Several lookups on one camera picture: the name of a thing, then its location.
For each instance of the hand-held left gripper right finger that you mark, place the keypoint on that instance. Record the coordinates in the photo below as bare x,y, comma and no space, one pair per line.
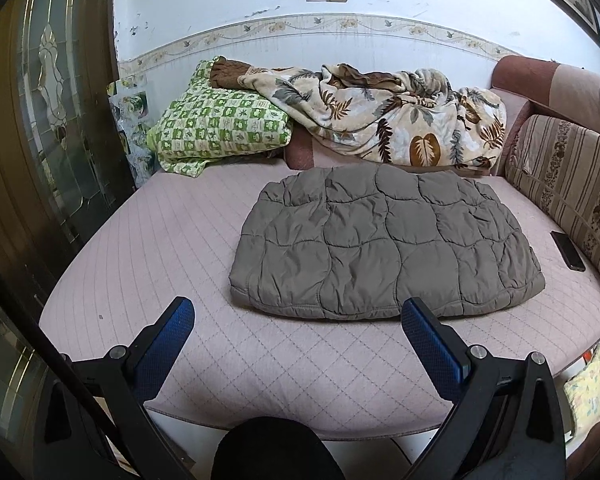
432,345

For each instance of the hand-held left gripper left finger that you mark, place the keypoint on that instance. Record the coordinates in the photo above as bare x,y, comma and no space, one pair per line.
162,345

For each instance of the grey puffer jacket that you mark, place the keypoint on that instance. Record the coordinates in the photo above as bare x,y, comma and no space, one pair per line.
380,245

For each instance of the pink quilted bed cover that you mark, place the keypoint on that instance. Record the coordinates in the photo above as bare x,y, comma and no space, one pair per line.
155,260

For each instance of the person's leg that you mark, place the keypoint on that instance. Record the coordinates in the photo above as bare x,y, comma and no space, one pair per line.
275,452

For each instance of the black smartphone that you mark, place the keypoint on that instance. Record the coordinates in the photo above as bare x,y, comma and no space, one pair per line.
568,251

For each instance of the yellow floral cushion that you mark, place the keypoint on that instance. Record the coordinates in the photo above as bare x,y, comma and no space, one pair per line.
592,390

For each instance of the striped floral cushion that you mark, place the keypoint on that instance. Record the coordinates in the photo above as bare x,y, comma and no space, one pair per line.
570,175

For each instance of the floral plastic sheet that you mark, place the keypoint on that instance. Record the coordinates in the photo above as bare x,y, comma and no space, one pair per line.
130,125

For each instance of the green checkered pillow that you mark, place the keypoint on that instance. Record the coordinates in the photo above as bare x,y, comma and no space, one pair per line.
220,120

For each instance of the wooden cabinet with glass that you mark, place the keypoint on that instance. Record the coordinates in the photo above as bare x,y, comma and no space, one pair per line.
10,160

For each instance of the leaf print blanket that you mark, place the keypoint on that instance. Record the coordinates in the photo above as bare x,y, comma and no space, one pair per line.
380,110

